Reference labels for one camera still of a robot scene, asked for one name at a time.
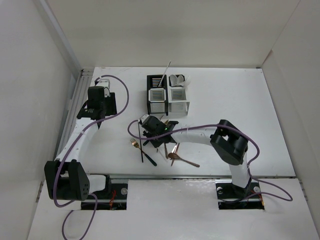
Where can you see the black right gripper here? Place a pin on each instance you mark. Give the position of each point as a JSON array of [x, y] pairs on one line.
[[156, 144]]

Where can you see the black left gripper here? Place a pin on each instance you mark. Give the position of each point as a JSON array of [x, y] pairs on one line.
[[112, 111]]

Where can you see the black chopstick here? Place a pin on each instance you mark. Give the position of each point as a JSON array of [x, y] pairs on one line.
[[140, 143]]

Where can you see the large white ceramic spoon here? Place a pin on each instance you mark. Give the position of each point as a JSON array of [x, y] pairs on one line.
[[173, 80]]

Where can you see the white chopstick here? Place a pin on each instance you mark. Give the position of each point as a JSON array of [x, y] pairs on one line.
[[165, 71]]

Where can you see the small white ceramic spoon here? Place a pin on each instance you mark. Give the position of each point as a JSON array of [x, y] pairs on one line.
[[180, 81]]

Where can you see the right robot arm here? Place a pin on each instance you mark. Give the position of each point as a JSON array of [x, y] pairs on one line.
[[230, 146]]

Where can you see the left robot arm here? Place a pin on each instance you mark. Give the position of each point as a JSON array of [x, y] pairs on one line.
[[74, 184]]

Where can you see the silver copper fork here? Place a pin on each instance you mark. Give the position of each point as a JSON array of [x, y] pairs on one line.
[[175, 151]]

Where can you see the white slotted utensil container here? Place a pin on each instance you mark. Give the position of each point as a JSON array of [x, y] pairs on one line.
[[178, 99]]

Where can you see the copper spoon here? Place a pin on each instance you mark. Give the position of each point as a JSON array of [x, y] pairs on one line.
[[176, 157]]

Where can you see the black slotted utensil container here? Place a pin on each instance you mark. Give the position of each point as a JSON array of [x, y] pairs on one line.
[[157, 97]]

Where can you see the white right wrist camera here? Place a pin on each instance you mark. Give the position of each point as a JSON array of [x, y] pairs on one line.
[[143, 118]]

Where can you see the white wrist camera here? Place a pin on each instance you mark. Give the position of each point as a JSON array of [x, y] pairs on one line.
[[102, 82], [143, 118]]

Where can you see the gold knife green handle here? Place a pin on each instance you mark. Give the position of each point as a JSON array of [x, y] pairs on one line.
[[147, 142]]

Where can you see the gold fork green handle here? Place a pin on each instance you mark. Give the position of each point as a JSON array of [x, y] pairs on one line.
[[136, 145]]

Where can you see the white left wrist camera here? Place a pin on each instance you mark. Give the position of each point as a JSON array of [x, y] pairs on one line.
[[102, 82]]

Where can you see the aluminium rail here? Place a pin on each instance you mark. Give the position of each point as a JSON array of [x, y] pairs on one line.
[[239, 95]]

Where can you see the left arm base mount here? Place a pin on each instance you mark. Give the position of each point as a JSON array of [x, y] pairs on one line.
[[114, 197]]

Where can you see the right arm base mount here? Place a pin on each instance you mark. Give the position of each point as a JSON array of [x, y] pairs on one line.
[[231, 197]]

